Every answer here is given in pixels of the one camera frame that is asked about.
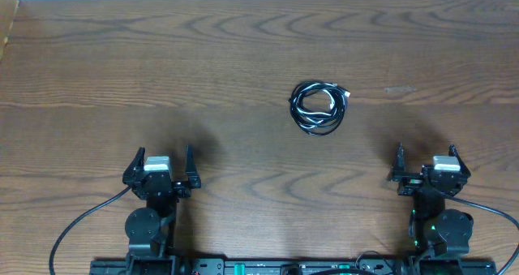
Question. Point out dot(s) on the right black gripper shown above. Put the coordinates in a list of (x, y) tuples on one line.
[(397, 169)]

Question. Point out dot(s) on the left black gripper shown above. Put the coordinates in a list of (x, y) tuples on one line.
[(182, 191)]

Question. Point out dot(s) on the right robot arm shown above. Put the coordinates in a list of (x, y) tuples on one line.
[(441, 235)]

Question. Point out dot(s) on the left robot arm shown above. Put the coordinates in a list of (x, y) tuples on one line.
[(151, 229)]

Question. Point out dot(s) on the clear tape strip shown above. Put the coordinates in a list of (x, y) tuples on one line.
[(400, 89)]

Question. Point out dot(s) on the cardboard panel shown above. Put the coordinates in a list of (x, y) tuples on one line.
[(8, 9)]

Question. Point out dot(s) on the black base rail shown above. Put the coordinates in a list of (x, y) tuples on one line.
[(219, 266)]

